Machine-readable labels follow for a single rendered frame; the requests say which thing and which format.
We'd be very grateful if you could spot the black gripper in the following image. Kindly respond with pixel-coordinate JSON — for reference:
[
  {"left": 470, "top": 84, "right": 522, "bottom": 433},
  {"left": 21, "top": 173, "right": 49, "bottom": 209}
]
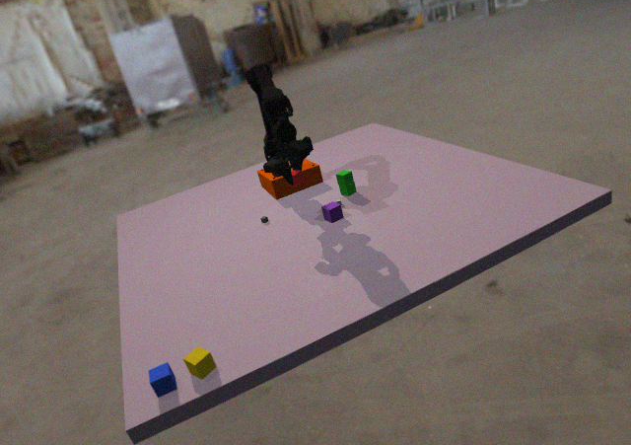
[{"left": 263, "top": 138, "right": 305, "bottom": 185}]

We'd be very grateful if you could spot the purple cube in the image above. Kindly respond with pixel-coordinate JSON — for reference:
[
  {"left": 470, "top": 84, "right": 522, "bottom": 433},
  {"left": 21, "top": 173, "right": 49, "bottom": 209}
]
[{"left": 321, "top": 201, "right": 343, "bottom": 223}]

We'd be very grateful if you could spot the blue cube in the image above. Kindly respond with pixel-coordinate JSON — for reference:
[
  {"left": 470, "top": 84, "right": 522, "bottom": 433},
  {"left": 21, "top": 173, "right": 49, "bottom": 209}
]
[{"left": 148, "top": 363, "right": 176, "bottom": 398}]

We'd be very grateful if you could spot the yellow cube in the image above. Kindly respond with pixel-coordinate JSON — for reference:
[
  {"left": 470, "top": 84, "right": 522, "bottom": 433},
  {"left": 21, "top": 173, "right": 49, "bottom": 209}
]
[{"left": 184, "top": 346, "right": 217, "bottom": 381}]

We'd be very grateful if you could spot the green block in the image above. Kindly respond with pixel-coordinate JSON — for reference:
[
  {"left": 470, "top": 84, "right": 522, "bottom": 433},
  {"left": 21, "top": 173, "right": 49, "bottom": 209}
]
[
  {"left": 336, "top": 170, "right": 354, "bottom": 186},
  {"left": 339, "top": 182, "right": 357, "bottom": 196}
]

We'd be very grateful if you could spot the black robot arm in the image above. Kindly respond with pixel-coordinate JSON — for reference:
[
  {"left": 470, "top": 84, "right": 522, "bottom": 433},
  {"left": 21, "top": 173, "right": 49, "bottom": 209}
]
[{"left": 246, "top": 64, "right": 313, "bottom": 162}]

